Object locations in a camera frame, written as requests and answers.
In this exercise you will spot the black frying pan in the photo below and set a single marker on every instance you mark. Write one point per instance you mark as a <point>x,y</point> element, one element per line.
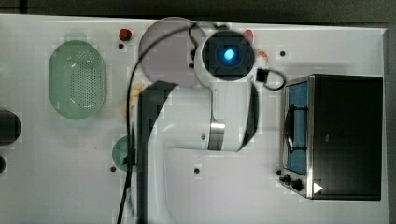
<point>10,127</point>

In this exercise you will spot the large lilac round plate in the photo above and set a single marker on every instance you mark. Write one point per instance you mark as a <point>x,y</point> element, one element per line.
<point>169,61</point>

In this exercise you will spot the yellow banana bunch toy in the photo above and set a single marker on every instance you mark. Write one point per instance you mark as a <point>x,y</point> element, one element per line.
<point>128,106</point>

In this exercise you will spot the pink strawberry toy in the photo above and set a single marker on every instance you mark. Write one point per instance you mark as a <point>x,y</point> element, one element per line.
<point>249,35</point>

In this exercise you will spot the green perforated colander basket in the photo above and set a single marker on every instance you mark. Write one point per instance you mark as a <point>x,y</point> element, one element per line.
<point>77,80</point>

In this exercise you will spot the orange slice toy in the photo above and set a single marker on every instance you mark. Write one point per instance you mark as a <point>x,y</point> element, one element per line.
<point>262,54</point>

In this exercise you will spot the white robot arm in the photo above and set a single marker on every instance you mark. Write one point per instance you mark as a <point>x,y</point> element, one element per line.
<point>221,114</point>

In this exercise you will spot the red strawberry toy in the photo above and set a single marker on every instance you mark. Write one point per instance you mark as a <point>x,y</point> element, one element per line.
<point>125,34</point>

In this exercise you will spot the silver black toaster oven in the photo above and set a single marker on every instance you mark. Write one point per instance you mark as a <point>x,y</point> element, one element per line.
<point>332,137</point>

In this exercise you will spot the green mug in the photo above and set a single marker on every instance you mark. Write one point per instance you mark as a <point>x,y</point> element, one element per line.
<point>123,153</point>

